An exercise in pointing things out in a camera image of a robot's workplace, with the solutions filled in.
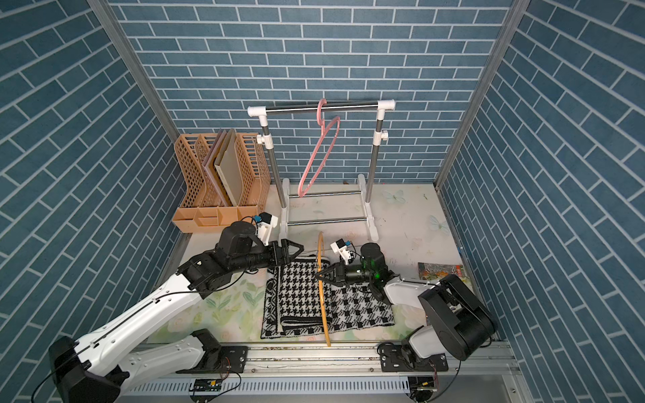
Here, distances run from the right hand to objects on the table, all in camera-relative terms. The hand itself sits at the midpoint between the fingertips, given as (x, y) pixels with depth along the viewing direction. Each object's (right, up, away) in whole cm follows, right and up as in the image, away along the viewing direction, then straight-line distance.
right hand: (321, 279), depth 76 cm
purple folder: (-40, +34, +12) cm, 54 cm away
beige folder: (-35, +37, +14) cm, 53 cm away
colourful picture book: (+43, -2, +16) cm, 46 cm away
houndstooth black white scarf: (-9, -8, +1) cm, 12 cm away
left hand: (-5, +10, -6) cm, 12 cm away
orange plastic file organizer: (-50, +21, +24) cm, 59 cm away
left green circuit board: (-33, -29, -4) cm, 44 cm away
